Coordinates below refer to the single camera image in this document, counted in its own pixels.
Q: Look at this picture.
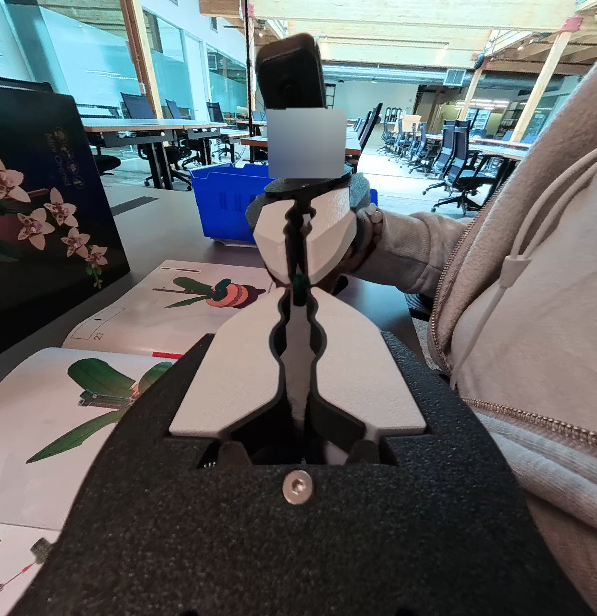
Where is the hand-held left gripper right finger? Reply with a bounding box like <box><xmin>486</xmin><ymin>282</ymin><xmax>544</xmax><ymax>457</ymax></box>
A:
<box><xmin>305</xmin><ymin>287</ymin><xmax>427</xmax><ymax>440</ymax></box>

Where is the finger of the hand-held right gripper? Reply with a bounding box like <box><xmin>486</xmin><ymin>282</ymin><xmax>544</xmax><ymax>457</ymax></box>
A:
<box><xmin>252</xmin><ymin>196</ymin><xmax>299</xmax><ymax>289</ymax></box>
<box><xmin>298</xmin><ymin>189</ymin><xmax>356</xmax><ymax>286</ymax></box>

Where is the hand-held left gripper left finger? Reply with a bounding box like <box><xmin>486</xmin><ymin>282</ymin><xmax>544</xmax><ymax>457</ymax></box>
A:
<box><xmin>168</xmin><ymin>287</ymin><xmax>292</xmax><ymax>440</ymax></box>

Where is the person's right forearm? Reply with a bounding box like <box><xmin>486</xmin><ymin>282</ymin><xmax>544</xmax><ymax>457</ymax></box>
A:
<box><xmin>349</xmin><ymin>209</ymin><xmax>472</xmax><ymax>296</ymax></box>

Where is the person's right hand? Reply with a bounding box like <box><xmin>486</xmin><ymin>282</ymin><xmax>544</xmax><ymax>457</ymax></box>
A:
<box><xmin>327</xmin><ymin>248</ymin><xmax>364</xmax><ymax>289</ymax></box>

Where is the thin black pole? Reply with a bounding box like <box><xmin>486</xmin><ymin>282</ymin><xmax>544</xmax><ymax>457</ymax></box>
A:
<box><xmin>243</xmin><ymin>0</ymin><xmax>257</xmax><ymax>164</ymax></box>

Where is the blue plastic bin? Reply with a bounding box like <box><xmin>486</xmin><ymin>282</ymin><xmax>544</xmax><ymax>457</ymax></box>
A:
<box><xmin>189</xmin><ymin>162</ymin><xmax>379</xmax><ymax>245</ymax></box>

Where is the row of black office chairs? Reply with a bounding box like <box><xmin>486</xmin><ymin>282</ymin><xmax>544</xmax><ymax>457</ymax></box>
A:
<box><xmin>375</xmin><ymin>102</ymin><xmax>532</xmax><ymax>217</ymax></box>
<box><xmin>89</xmin><ymin>90</ymin><xmax>241</xmax><ymax>191</ymax></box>

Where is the open building instruction booklet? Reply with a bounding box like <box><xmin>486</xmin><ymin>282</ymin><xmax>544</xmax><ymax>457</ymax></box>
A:
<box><xmin>0</xmin><ymin>260</ymin><xmax>289</xmax><ymax>616</ymax></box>

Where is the person's beige zip hoodie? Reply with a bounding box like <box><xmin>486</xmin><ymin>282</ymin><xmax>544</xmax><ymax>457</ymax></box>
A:
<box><xmin>408</xmin><ymin>58</ymin><xmax>597</xmax><ymax>616</ymax></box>

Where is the black orchid set box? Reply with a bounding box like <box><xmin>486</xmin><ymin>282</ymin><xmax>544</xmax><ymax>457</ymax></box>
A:
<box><xmin>0</xmin><ymin>87</ymin><xmax>132</xmax><ymax>359</ymax></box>

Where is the white hoodie drawstring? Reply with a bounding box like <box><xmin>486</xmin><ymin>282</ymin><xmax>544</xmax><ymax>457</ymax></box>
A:
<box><xmin>450</xmin><ymin>143</ymin><xmax>597</xmax><ymax>389</ymax></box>

